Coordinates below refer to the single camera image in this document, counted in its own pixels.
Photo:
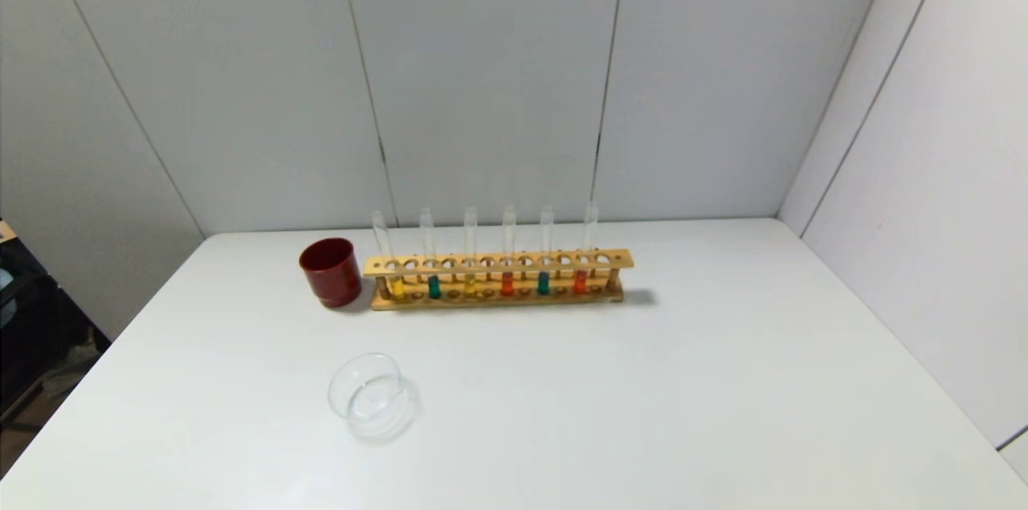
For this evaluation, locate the yellow pigment test tube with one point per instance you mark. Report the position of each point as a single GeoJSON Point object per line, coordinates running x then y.
{"type": "Point", "coordinates": [470, 283]}
{"type": "Point", "coordinates": [396, 285]}

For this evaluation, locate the clear glass beaker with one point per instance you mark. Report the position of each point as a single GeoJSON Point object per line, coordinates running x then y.
{"type": "Point", "coordinates": [369, 401]}

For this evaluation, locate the red cylindrical cup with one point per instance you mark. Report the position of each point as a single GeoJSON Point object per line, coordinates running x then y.
{"type": "Point", "coordinates": [329, 277]}

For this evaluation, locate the red pigment test tube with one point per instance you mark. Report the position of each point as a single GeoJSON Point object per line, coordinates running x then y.
{"type": "Point", "coordinates": [507, 283]}
{"type": "Point", "coordinates": [580, 281]}

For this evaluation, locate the dark shelf furniture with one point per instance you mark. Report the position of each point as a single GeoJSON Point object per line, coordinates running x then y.
{"type": "Point", "coordinates": [32, 333]}

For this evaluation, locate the wooden test tube rack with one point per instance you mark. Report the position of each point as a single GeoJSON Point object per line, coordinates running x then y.
{"type": "Point", "coordinates": [514, 302]}

